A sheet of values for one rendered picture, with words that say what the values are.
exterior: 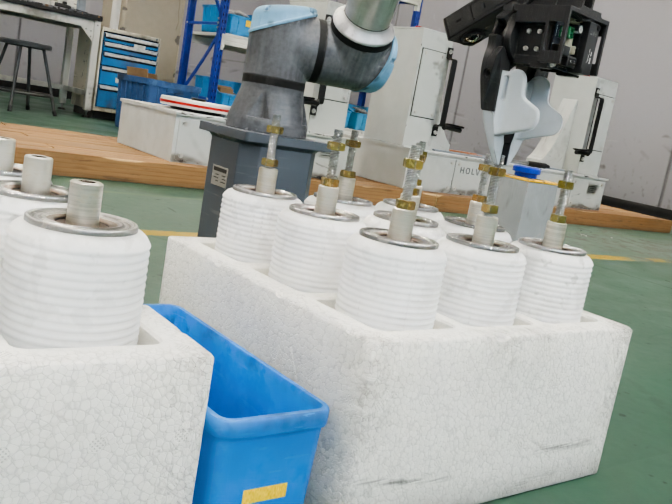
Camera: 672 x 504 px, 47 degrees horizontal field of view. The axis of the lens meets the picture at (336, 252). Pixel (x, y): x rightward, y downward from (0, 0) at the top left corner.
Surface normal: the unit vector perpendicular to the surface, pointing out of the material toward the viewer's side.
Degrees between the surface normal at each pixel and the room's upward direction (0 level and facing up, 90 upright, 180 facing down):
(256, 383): 88
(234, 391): 88
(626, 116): 90
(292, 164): 90
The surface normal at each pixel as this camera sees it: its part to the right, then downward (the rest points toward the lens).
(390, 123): -0.80, -0.04
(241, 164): -0.16, 0.15
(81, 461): 0.58, 0.24
